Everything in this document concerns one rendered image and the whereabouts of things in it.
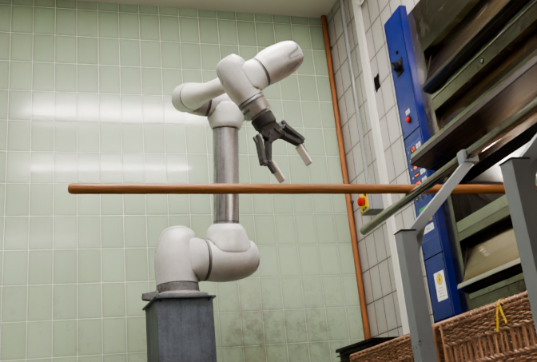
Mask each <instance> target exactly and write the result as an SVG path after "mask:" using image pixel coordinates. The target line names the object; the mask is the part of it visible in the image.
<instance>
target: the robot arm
mask: <svg viewBox="0 0 537 362"><path fill-rule="evenodd" d="M303 58H304V55H303V52H302V50H301V48H300V47H299V46H298V45H297V44H296V43H295V42H292V41H286V42H279V43H277V44H276V45H272V46H270V47H268V48H266V49H264V50H262V51H261V52H260V53H258V54H257V55H256V57H254V58H253V59H251V60H248V61H246V62H245V61H244V59H243V58H241V57H240V56H238V55H235V54H230V55H229V56H227V57H226V58H223V59H222V60H221V61H220V62H219V63H218V64H217V69H216V72H217V76H218V78H216V79H214V80H212V81H210V82H206V83H191V82H187V83H184V84H181V85H179V86H178V87H176V88H175V90H174V91H173V93H172V104H173V107H174V108H175V109H176V110H178V111H179V112H182V113H186V112H187V113H190V114H193V115H197V116H201V117H207V119H208V122H209V126H210V128H211V129H212V131H213V184H239V133H238V130H240V129H241V127H242V125H243V121H251V122H252V123H251V124H252V125H253V128H254V129H255V130H256V131H258V132H259V134H257V135H255V136H254V137H253V140H254V142H255V144H256V148H257V155H258V159H259V163H260V166H262V165H263V166H268V169H269V170H270V171H271V173H272V174H274V175H275V177H276V179H277V180H278V181H279V183H281V182H283V181H285V180H286V178H285V177H284V175H283V173H282V172H281V171H280V169H279V167H278V166H277V164H276V162H275V161H272V143H273V142H274V141H275V140H277V139H282V140H284V141H286V142H288V143H290V144H292V145H294V146H296V148H295V149H296V151H297V152H298V153H299V155H300V157H301V158H302V160H303V161H304V163H305V164H306V166H308V165H310V164H311V163H313V161H312V159H311V158H310V156H309V155H308V151H307V149H306V148H305V147H304V145H303V143H304V140H305V138H304V137H303V136H302V135H301V134H299V133H298V132H297V131H295V129H293V128H292V127H291V126H290V125H288V124H287V122H286V121H285V120H282V121H280V122H279V123H277V122H276V118H275V116H274V114H273V113H272V111H271V110H269V108H270V107H271V105H270V104H269V102H268V101H267V99H266V98H265V96H264V94H263V93H262V92H261V91H262V90H263V89H264V88H266V87H267V86H270V85H271V84H274V83H277V82H279V81H281V80H282V79H284V78H286V77H287V76H289V75H290V74H292V73H294V72H295V71H296V70H297V69H298V68H299V67H300V65H301V64H302V62H303ZM262 139H264V144H263V141H262ZM264 146H265V147H264ZM259 264H260V253H259V250H258V248H257V246H256V245H255V243H254V242H253V241H250V240H249V238H248V235H247V232H246V230H245V228H244V227H243V226H242V225H239V194H213V225H211V226H210V227H209V229H208V230H207V233H206V236H205V239H204V240H203V239H201V238H198V237H197V236H196V233H195V232H194V231H193V230H192V229H190V228H188V227H186V226H183V225H178V226H172V227H169V228H167V229H164V230H163V232H162V233H161V235H160V237H159V239H158V241H157V245H156V248H155V254H154V272H155V280H156V290H155V291H154V292H147V293H142V296H141V299H142V300H144V301H151V300H152V299H153V298H154V297H155V296H196V295H208V294H209V293H208V292H200V289H199V282H201V281H210V282H230V281H235V280H241V279H244V278H246V277H248V276H251V275H252V274H254V273H255V271H257V269H258V267H259Z"/></svg>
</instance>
